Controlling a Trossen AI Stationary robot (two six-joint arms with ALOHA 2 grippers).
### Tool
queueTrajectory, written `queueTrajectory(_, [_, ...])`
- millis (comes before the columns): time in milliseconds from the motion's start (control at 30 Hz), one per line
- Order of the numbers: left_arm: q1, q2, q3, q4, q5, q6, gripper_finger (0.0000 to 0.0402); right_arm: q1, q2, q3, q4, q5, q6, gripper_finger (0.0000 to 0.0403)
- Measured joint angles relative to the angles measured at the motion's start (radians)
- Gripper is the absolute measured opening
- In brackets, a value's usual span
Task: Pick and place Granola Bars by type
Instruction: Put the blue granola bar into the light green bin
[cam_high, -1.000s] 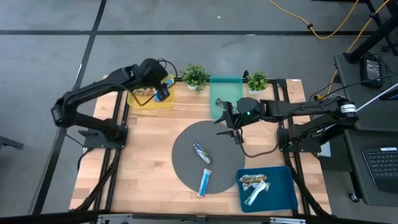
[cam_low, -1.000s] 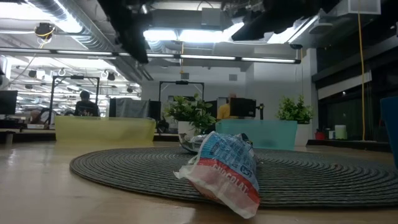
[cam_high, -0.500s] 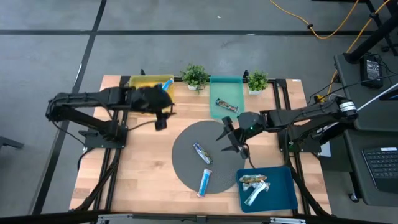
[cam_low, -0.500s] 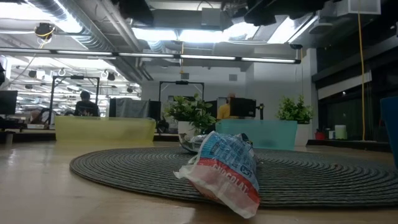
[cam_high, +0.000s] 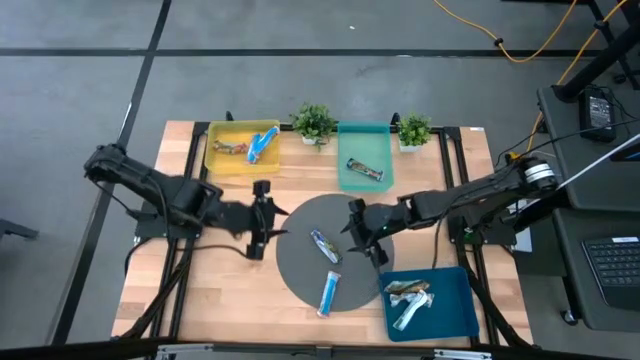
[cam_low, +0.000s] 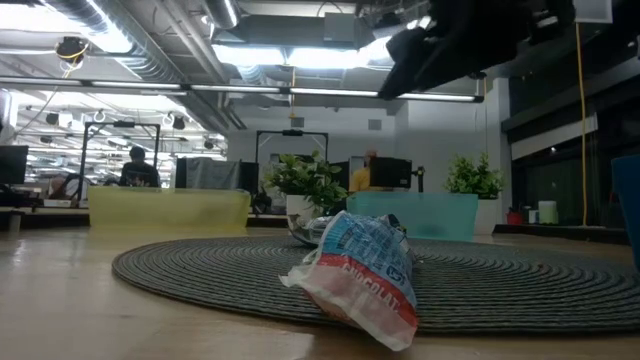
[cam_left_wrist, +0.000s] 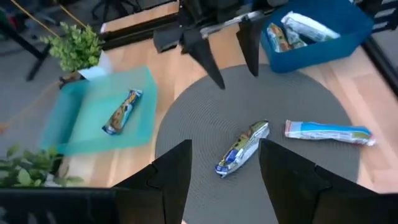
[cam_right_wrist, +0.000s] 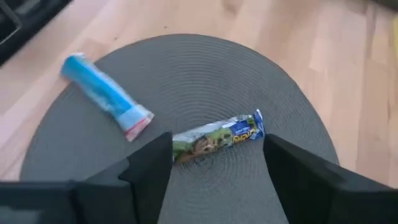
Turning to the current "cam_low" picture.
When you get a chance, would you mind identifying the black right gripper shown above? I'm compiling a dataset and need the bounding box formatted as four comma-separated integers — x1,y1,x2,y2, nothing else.
377,0,531,100

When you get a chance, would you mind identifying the purple and silver granola bar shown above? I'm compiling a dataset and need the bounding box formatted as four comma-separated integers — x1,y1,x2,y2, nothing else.
287,213,334,247

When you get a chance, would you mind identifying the blue and red granola bar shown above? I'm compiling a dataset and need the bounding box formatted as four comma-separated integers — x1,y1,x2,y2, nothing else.
278,209,420,352

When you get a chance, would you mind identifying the grey ceiling box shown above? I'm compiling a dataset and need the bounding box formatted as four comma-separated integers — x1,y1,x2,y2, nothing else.
323,12,357,43

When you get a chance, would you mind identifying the long ceiling light bar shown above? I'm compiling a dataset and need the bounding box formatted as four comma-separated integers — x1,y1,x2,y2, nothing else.
0,75,485,104

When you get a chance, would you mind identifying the black computer monitor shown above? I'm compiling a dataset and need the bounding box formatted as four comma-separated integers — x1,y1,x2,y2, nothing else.
0,144,30,185
369,157,414,190

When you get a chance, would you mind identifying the person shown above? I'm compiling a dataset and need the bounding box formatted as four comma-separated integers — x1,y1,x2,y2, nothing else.
118,145,161,189
348,148,381,194

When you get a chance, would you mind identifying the small green potted plant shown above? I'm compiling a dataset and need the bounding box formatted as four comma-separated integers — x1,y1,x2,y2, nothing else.
443,152,506,236

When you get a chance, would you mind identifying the teal translucent plastic tray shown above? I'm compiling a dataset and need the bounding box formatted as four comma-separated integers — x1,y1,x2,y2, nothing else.
345,191,480,243

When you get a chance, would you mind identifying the bushy green potted plant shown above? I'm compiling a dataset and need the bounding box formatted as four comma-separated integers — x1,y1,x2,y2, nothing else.
263,151,350,231

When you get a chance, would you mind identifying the white ceiling box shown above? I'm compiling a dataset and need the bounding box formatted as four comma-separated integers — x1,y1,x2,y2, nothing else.
573,0,614,25

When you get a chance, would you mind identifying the white and green container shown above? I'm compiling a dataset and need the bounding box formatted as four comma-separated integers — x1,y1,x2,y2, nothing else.
537,200,559,225

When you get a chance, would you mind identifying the grey covered equipment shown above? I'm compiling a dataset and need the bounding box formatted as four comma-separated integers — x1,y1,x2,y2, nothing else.
174,157,241,191

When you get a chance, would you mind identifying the dark blue plastic tray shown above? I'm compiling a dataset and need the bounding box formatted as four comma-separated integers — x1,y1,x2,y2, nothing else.
610,154,640,271

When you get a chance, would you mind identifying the yellow translucent plastic tray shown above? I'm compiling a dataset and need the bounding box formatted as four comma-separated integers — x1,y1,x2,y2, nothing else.
88,185,252,232

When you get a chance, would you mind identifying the round grey woven placemat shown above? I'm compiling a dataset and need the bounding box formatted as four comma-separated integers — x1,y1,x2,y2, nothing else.
111,235,640,336

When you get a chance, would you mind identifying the silver round air duct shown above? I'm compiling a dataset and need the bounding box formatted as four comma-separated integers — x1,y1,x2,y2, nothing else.
202,0,241,30

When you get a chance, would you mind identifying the black metal gantry frame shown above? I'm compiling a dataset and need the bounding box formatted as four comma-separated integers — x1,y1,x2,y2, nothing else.
79,121,161,189

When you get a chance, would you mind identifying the black and yellow cable reel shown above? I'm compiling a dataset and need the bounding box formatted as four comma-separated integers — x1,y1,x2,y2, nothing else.
54,35,90,65

